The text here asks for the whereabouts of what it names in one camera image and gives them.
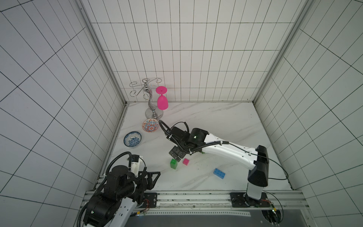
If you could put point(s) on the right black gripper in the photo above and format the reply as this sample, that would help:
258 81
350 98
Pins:
176 152

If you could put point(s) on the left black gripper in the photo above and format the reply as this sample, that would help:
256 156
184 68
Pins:
150 185

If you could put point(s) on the pink lego cube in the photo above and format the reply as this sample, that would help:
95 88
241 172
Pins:
186 162

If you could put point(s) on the green lego cube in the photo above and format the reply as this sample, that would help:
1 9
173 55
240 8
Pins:
173 164

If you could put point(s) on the blue long lego brick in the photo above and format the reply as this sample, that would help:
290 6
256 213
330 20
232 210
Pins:
219 173

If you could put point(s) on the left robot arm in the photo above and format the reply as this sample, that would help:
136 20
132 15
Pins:
118 185

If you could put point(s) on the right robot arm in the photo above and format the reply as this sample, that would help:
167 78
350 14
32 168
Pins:
254 159

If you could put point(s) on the red patterned small bowl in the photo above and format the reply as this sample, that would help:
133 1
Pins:
150 125

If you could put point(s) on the silver glass hanger stand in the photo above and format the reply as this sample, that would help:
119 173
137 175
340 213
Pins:
152 112

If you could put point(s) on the pink plastic wine glass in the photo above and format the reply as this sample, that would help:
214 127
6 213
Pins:
162 101

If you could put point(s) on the blue patterned small plate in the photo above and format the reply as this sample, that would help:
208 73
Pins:
132 139

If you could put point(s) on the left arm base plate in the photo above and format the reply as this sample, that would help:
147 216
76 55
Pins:
149 200

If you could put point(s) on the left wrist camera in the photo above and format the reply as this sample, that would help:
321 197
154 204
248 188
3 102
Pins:
135 165

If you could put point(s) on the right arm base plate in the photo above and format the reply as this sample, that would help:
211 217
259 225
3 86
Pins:
241 200

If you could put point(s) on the aluminium rail frame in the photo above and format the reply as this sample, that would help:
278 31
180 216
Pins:
217 203

